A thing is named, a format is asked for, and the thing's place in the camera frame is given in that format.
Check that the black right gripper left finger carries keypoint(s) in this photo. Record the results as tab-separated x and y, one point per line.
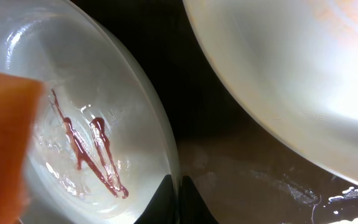
162	207

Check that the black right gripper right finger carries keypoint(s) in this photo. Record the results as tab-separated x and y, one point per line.
192	208

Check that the pale green plate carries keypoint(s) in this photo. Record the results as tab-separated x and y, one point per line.
102	143

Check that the cream plate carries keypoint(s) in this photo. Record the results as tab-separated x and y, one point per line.
293	66

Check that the orange green sponge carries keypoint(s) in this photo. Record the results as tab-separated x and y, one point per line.
19	99

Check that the brown serving tray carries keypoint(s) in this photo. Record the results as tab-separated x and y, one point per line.
243	173

